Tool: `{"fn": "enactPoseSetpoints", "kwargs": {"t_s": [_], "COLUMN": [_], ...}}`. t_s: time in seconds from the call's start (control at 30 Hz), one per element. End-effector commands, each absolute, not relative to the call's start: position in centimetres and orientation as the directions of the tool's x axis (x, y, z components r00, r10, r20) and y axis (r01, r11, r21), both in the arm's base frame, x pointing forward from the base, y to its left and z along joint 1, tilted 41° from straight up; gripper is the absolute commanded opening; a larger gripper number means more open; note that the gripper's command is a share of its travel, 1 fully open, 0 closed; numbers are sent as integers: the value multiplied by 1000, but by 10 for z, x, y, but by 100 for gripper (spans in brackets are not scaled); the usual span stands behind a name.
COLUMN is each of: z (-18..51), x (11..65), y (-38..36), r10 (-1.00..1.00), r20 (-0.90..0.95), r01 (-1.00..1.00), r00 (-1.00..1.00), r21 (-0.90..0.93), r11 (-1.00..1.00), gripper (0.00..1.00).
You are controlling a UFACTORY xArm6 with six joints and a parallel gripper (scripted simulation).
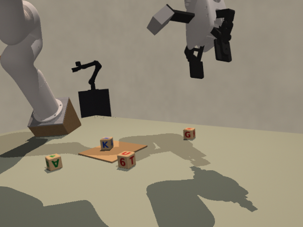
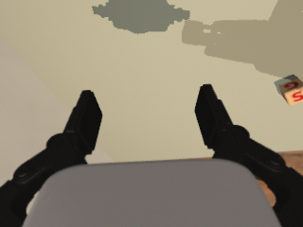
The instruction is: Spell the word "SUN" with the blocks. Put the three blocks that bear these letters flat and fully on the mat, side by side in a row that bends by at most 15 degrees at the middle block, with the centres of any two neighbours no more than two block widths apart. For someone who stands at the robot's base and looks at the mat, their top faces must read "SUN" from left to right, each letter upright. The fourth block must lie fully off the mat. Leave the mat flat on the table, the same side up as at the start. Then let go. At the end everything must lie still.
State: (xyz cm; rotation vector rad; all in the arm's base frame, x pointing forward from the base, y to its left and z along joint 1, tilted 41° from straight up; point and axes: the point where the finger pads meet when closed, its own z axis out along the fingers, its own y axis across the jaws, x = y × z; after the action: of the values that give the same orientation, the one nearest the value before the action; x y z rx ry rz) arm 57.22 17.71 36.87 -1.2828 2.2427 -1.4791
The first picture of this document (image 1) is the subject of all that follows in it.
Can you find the orange flat mat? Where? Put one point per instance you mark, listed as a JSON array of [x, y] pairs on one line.
[[110, 155]]

